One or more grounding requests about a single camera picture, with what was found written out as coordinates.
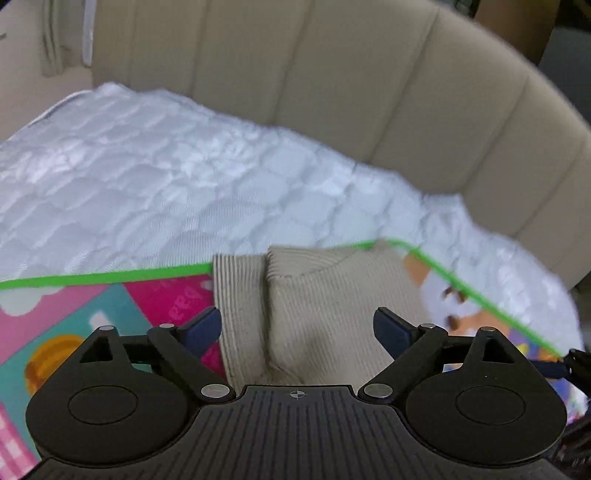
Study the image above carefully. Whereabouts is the beige striped knit sweater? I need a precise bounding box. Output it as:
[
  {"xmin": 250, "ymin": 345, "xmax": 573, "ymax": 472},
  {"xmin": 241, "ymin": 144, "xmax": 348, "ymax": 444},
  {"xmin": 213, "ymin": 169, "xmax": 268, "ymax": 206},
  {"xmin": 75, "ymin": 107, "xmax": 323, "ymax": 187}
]
[{"xmin": 212, "ymin": 241, "xmax": 428, "ymax": 390}]

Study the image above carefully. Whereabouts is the white quilted mattress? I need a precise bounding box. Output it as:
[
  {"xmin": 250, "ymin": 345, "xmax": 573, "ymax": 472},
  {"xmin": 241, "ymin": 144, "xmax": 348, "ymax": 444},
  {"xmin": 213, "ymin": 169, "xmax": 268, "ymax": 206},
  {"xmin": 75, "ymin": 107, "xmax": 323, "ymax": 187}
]
[{"xmin": 1, "ymin": 83, "xmax": 583, "ymax": 353}]

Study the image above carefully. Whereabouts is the beige padded headboard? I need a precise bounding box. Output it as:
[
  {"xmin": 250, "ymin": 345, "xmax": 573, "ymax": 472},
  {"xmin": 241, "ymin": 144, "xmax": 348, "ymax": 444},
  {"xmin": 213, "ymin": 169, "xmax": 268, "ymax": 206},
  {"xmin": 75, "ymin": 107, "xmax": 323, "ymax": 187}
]
[{"xmin": 92, "ymin": 1, "xmax": 590, "ymax": 286}]

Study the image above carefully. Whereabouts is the beige window curtain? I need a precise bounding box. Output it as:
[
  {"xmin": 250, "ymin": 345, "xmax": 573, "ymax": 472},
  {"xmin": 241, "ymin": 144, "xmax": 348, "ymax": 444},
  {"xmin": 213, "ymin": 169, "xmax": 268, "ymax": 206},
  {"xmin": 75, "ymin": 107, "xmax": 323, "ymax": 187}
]
[{"xmin": 40, "ymin": 0, "xmax": 98, "ymax": 77}]

